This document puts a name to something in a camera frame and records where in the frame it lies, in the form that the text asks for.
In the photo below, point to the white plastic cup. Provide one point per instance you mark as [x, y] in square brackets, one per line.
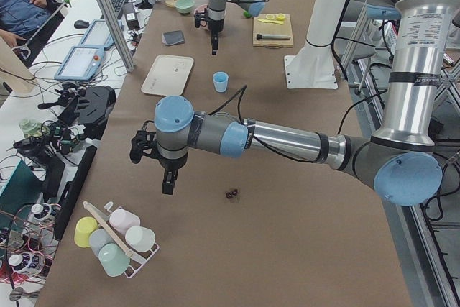
[140, 238]

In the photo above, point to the white wire cup rack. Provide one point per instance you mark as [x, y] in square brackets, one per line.
[138, 259]

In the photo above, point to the person in dark jacket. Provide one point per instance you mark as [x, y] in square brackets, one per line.
[24, 19]

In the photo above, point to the pink plastic cup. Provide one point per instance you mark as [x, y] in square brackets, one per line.
[122, 220]

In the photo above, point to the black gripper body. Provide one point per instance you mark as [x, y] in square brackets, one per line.
[172, 164]
[215, 27]

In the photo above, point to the dark cherries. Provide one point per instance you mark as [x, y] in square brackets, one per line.
[233, 193]

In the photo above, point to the grey plastic cup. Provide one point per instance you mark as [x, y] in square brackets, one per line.
[98, 239]

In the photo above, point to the dark grey folded cloth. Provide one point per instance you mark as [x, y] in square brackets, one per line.
[173, 38]

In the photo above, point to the yellow plastic cup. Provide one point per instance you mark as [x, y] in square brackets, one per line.
[83, 230]

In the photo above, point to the cream rabbit tray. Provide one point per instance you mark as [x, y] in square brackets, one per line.
[168, 75]

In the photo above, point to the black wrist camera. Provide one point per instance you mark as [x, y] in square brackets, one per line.
[201, 19]
[144, 144]

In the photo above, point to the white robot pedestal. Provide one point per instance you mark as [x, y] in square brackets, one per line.
[313, 66]

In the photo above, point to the blue teach pendant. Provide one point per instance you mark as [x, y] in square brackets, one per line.
[98, 34]
[81, 63]

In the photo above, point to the pink bowl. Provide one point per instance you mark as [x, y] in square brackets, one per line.
[200, 9]

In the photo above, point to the wooden rack handle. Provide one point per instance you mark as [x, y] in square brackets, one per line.
[102, 220]

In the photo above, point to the green plastic cup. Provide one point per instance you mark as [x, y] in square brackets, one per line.
[113, 260]

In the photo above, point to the aluminium frame post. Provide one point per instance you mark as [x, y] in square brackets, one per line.
[116, 34]

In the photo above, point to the mint green bowl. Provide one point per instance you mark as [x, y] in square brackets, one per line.
[184, 6]

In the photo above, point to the yellow plastic knife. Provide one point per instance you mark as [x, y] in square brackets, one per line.
[271, 21]

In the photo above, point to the light blue plastic cup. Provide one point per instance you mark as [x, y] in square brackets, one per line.
[220, 81]

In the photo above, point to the wooden cutting board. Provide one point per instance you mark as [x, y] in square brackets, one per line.
[272, 29]

